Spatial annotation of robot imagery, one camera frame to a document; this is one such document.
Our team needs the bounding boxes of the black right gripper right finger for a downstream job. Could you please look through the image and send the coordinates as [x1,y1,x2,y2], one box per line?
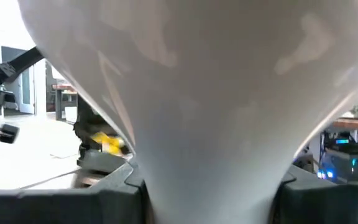
[270,164,358,224]

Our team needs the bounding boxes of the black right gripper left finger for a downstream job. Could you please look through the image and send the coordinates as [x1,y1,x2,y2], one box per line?
[0,161,150,224]

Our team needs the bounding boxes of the black computer with blue lights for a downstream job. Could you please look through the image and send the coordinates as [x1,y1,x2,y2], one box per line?
[316,136,358,185]

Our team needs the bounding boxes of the wood top background table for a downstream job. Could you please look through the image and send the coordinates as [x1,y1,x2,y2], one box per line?
[50,83,79,123]
[333,117,358,134]

